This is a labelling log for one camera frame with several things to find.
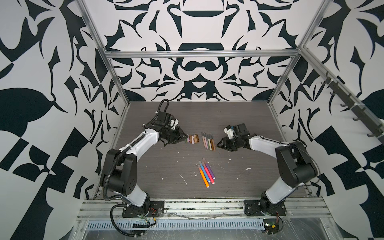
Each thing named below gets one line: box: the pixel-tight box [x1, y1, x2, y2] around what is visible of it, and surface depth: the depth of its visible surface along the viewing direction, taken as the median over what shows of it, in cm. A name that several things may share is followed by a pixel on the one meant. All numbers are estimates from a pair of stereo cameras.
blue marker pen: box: [198, 160, 211, 183], surface depth 87 cm
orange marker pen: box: [197, 164, 210, 188], surface depth 85 cm
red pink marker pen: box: [202, 162, 215, 185], surface depth 86 cm
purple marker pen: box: [202, 158, 216, 180], surface depth 89 cm
